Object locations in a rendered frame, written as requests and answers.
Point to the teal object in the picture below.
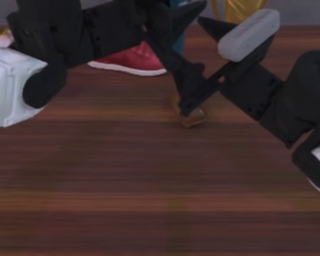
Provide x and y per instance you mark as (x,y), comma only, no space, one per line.
(179,42)

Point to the golden curved object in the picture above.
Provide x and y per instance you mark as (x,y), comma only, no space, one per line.
(234,13)

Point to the small brown block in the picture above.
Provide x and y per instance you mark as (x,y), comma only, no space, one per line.
(195,120)

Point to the red sneaker with white sole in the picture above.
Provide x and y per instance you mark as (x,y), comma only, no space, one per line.
(133,60)

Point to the pink and white toy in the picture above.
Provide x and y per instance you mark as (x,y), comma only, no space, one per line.
(4,40)

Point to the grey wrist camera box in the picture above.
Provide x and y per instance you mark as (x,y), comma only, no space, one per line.
(250,32)

